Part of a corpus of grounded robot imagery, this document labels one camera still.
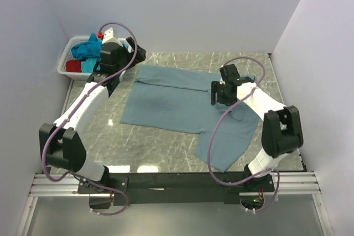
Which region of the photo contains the grey-blue t shirt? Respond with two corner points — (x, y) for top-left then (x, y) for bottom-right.
(121, 65), (259, 172)

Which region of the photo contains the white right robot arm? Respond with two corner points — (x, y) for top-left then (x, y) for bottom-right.
(209, 64), (304, 191)

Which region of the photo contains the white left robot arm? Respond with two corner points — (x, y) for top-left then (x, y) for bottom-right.
(39, 37), (146, 193)

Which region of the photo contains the bright blue t shirt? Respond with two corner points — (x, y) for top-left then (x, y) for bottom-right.
(71, 33), (102, 61)

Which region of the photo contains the light blue t shirt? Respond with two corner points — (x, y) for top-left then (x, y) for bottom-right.
(81, 58), (97, 74)

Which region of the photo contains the red garment in basket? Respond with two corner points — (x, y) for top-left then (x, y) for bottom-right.
(65, 60), (82, 73)

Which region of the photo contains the white plastic laundry basket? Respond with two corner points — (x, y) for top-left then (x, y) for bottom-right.
(57, 35), (133, 82)

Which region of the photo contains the black base crossbar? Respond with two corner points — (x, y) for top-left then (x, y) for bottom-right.
(77, 172), (275, 209)

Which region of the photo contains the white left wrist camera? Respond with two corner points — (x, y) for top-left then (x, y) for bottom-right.
(97, 28), (123, 46)

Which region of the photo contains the aluminium rail frame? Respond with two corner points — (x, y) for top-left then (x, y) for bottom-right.
(29, 172), (321, 197)

